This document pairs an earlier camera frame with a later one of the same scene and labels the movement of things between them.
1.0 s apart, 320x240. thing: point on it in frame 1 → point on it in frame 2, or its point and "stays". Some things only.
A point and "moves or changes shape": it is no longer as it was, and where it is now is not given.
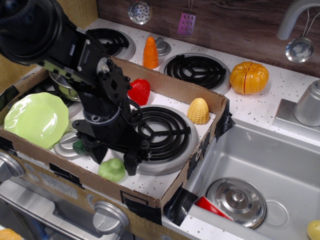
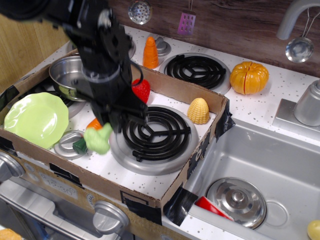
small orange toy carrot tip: x=150 y=58 stays
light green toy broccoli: x=113 y=169 moves or changes shape
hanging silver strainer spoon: x=140 y=12 stays
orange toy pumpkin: x=249 y=78 stays
